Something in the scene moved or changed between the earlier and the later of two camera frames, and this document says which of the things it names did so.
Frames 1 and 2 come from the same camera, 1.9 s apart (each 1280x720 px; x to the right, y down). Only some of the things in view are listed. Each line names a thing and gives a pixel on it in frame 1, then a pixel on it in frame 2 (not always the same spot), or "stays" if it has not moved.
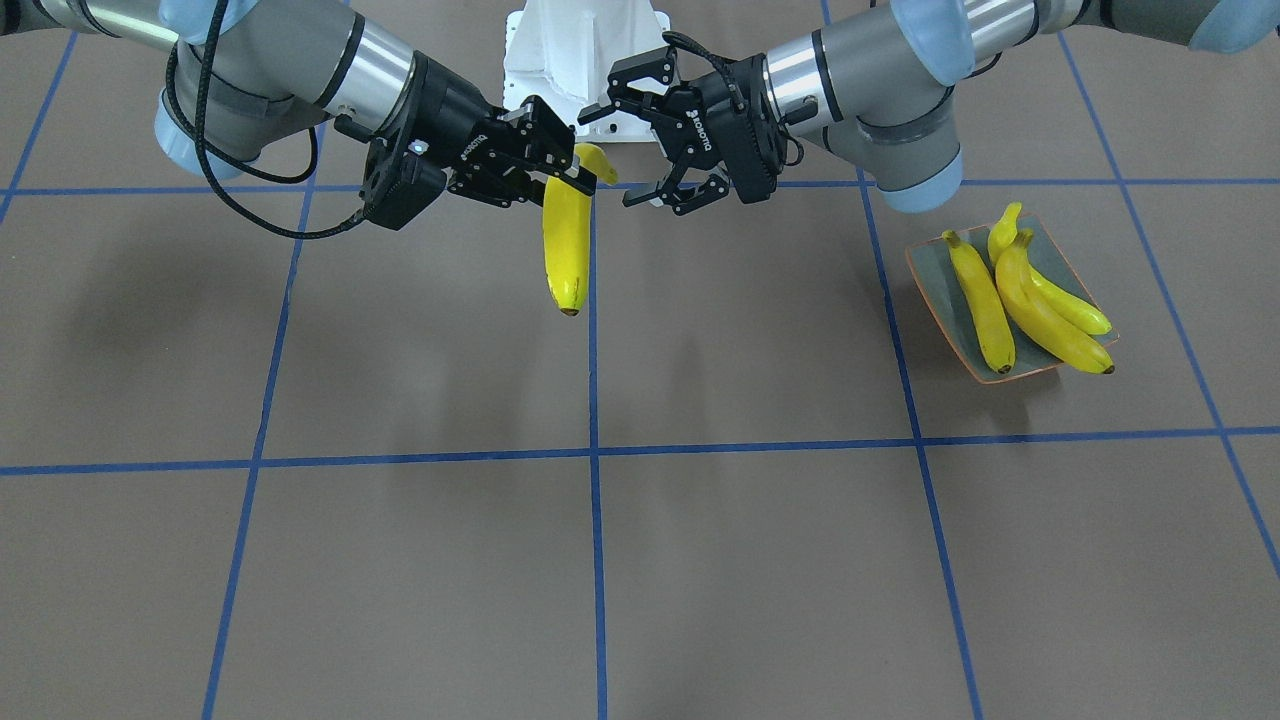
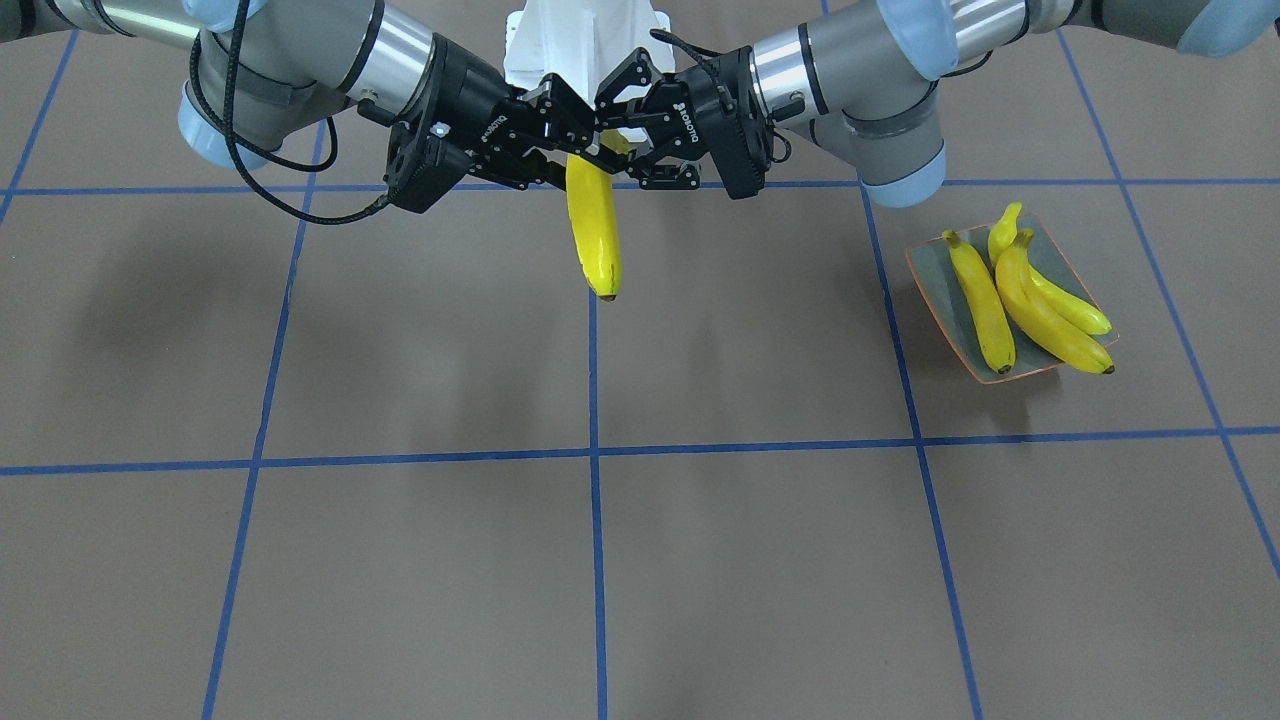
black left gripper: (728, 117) stays
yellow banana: (567, 228) to (596, 213)
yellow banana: (1042, 324) stays
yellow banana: (986, 307) stays
